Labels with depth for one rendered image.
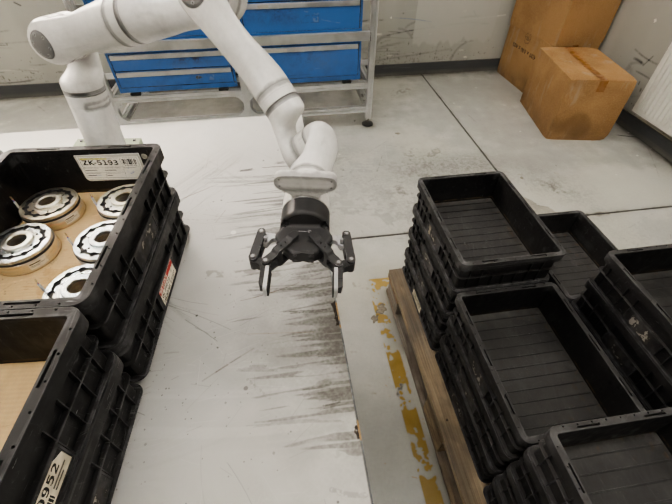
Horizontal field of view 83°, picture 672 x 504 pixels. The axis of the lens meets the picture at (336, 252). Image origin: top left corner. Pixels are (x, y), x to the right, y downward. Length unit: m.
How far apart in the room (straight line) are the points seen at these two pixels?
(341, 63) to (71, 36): 1.91
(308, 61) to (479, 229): 1.73
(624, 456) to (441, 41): 3.33
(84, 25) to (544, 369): 1.32
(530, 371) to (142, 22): 1.19
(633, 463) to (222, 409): 0.80
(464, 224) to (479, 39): 2.79
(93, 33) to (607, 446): 1.32
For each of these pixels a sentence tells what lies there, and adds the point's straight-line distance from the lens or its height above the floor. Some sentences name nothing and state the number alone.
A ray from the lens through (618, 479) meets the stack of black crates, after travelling 1.01.
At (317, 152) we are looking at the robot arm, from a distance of 0.66.
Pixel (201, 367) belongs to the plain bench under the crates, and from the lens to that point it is 0.73.
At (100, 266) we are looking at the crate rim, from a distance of 0.62.
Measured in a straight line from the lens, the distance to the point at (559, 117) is 3.01.
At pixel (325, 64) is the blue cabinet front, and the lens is 2.69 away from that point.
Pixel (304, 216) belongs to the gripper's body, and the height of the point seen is 0.96.
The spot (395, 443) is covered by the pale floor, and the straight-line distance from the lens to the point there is 1.39.
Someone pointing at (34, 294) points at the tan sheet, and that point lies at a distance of 0.79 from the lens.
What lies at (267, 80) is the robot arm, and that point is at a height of 1.06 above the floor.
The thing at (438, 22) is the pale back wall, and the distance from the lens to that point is 3.74.
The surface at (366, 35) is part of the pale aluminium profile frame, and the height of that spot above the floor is 0.59.
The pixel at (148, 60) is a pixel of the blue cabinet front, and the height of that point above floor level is 0.50.
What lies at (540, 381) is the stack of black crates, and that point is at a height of 0.38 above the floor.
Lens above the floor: 1.32
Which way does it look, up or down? 46 degrees down
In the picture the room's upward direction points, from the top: straight up
